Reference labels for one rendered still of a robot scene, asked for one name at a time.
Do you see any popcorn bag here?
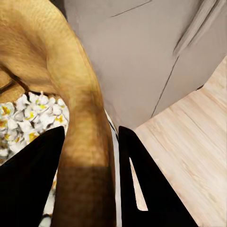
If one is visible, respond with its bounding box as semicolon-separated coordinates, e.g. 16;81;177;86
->
0;0;122;227

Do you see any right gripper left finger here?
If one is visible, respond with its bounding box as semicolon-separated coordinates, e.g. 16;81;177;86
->
0;126;65;227

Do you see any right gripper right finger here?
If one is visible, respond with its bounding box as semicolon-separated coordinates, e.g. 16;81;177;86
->
118;126;198;227

